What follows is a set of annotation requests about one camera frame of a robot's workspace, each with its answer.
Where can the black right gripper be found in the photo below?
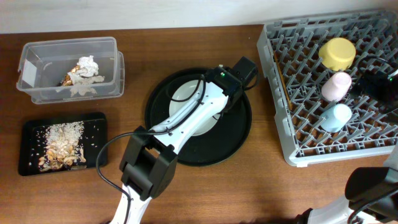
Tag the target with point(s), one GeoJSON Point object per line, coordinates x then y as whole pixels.
{"type": "Point", "coordinates": [374, 87]}

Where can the grey dishwasher rack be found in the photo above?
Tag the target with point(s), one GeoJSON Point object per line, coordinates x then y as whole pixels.
{"type": "Point", "coordinates": [297, 43]}

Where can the light blue cup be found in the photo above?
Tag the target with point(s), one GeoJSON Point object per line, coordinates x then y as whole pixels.
{"type": "Point", "coordinates": [336, 117]}

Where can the food scraps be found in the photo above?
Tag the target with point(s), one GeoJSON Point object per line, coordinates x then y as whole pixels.
{"type": "Point", "coordinates": [62, 149]}

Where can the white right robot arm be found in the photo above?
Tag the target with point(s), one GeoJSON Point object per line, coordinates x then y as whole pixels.
{"type": "Point", "coordinates": [371, 192]}

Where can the grey plate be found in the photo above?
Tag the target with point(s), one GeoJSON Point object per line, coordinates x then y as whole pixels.
{"type": "Point", "coordinates": [183, 92]}

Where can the clear plastic bin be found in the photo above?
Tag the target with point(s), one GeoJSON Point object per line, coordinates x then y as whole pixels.
{"type": "Point", "coordinates": [44, 66]}

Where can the yellow bowl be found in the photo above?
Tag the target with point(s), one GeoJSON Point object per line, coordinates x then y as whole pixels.
{"type": "Point", "coordinates": [337, 54]}

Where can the black rectangular tray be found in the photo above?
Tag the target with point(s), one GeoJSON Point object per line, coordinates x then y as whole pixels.
{"type": "Point", "coordinates": [93, 138]}

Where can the wooden chopstick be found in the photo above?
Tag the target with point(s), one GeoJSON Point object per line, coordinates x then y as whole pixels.
{"type": "Point", "coordinates": [282, 81]}

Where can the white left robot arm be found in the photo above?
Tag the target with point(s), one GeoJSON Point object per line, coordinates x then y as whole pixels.
{"type": "Point", "coordinates": [150, 159]}

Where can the white napkin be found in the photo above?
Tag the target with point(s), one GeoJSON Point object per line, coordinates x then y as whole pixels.
{"type": "Point", "coordinates": [87, 74]}

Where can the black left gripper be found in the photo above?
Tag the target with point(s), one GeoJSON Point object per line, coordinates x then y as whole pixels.
{"type": "Point", "coordinates": [236, 111]}

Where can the pink cup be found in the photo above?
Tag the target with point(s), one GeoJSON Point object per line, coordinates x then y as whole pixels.
{"type": "Point", "coordinates": [336, 87]}

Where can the round black tray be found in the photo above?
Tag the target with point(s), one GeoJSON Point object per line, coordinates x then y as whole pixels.
{"type": "Point", "coordinates": [216, 145]}

